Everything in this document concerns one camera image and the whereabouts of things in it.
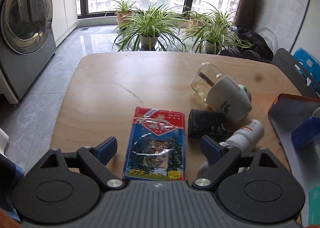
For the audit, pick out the white plug-in repeller with glass bottle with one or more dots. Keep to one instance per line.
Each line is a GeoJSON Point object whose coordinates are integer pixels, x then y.
{"type": "Point", "coordinates": [228, 98]}

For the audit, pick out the large spider plant white pot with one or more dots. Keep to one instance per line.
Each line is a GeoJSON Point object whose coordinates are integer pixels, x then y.
{"type": "Point", "coordinates": [148, 25]}

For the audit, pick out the rolled brown mat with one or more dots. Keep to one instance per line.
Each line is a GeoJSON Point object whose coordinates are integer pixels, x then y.
{"type": "Point", "coordinates": [246, 5]}

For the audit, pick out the long teal white box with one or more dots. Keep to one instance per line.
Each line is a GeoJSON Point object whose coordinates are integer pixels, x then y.
{"type": "Point", "coordinates": [315, 205]}

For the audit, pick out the blue box with picture label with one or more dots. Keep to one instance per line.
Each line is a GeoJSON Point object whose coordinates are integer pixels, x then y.
{"type": "Point", "coordinates": [306, 133]}

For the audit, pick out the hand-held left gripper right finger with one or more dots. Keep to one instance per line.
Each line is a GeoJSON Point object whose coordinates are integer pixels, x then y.
{"type": "Point", "coordinates": [210, 149]}

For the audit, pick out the white fan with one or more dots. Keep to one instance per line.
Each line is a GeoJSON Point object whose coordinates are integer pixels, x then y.
{"type": "Point", "coordinates": [268, 37]}

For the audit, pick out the blue plastic stool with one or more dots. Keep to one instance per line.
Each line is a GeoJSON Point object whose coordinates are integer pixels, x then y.
{"type": "Point", "coordinates": [307, 62]}

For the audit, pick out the dark bag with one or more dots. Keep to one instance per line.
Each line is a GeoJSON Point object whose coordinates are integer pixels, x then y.
{"type": "Point", "coordinates": [252, 39]}

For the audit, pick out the grey front-load washing machine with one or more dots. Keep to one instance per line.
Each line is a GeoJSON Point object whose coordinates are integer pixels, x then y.
{"type": "Point", "coordinates": [27, 18]}

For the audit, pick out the blue red playing card pack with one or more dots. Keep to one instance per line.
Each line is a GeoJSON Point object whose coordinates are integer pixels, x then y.
{"type": "Point", "coordinates": [155, 143]}

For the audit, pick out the white pill bottle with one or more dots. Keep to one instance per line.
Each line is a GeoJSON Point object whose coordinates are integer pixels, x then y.
{"type": "Point", "coordinates": [246, 134]}

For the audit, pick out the spider plant in white pot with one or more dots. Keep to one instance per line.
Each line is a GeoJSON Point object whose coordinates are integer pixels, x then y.
{"type": "Point", "coordinates": [213, 30]}

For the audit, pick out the spider plant in terracotta pot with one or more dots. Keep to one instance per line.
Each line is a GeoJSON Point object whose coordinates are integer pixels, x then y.
{"type": "Point", "coordinates": [123, 9]}
{"type": "Point", "coordinates": [193, 19]}

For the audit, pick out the black dumbbell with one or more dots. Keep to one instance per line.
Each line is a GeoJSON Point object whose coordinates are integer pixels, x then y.
{"type": "Point", "coordinates": [230, 52]}
{"type": "Point", "coordinates": [251, 55]}

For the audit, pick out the grey wood-grain lap board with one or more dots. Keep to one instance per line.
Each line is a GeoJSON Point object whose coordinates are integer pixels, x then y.
{"type": "Point", "coordinates": [290, 68]}

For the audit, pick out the orange cardboard box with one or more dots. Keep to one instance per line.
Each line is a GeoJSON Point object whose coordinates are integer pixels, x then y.
{"type": "Point", "coordinates": [282, 118]}

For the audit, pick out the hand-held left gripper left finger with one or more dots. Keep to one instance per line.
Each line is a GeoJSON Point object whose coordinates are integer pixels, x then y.
{"type": "Point", "coordinates": [107, 149]}

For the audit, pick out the black power adapter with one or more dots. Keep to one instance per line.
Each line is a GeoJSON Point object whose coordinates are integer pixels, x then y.
{"type": "Point", "coordinates": [206, 124]}

